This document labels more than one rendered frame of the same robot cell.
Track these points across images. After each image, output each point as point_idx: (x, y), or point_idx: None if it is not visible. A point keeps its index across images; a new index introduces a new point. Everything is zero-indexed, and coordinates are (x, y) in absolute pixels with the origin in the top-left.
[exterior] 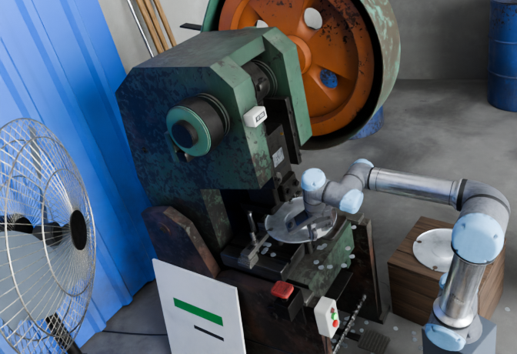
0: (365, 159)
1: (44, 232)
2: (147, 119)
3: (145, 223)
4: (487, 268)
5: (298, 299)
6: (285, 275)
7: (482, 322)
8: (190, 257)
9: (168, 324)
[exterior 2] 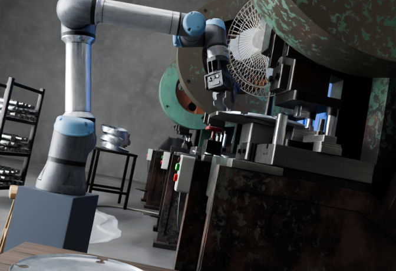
0: (194, 11)
1: (244, 25)
2: None
3: None
4: (1, 257)
5: (205, 145)
6: (237, 152)
7: (33, 188)
8: None
9: None
